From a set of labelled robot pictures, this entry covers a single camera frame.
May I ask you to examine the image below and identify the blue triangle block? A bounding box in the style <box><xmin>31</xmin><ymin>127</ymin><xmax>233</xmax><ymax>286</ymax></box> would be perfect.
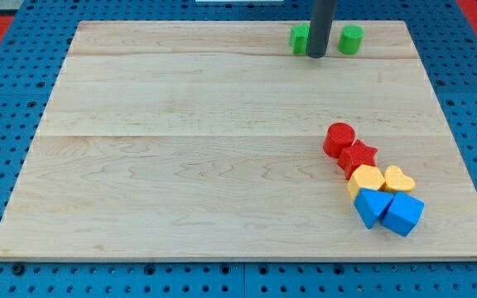
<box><xmin>354</xmin><ymin>188</ymin><xmax>393</xmax><ymax>229</ymax></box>

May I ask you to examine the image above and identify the green cylinder block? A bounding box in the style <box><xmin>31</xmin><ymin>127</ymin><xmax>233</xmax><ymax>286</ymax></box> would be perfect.
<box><xmin>338</xmin><ymin>24</ymin><xmax>364</xmax><ymax>55</ymax></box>

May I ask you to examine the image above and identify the yellow heart block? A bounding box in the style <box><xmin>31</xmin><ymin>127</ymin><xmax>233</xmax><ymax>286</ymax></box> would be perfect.
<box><xmin>383</xmin><ymin>166</ymin><xmax>416</xmax><ymax>193</ymax></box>

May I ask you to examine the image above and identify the red star block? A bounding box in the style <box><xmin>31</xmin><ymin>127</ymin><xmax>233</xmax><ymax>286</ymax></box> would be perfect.
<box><xmin>337</xmin><ymin>139</ymin><xmax>378</xmax><ymax>180</ymax></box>

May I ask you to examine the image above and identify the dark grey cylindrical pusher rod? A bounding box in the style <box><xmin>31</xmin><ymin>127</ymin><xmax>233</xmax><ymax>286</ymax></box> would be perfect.
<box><xmin>306</xmin><ymin>0</ymin><xmax>338</xmax><ymax>59</ymax></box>

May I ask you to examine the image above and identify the blue cube block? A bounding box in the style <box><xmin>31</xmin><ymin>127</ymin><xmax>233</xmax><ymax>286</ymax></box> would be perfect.
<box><xmin>381</xmin><ymin>191</ymin><xmax>425</xmax><ymax>237</ymax></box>

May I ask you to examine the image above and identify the red cylinder block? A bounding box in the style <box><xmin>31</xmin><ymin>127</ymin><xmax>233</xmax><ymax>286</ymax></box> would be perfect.
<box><xmin>323</xmin><ymin>123</ymin><xmax>356</xmax><ymax>158</ymax></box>

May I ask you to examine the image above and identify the green star block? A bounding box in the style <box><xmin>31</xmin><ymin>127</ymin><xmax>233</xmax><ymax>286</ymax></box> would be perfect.
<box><xmin>289</xmin><ymin>23</ymin><xmax>310</xmax><ymax>55</ymax></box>

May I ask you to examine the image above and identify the yellow pentagon block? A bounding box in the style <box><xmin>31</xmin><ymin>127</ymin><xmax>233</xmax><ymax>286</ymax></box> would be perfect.
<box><xmin>347</xmin><ymin>165</ymin><xmax>385</xmax><ymax>200</ymax></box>

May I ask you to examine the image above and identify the wooden board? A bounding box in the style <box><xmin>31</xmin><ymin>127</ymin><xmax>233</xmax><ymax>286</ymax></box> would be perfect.
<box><xmin>0</xmin><ymin>21</ymin><xmax>477</xmax><ymax>262</ymax></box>

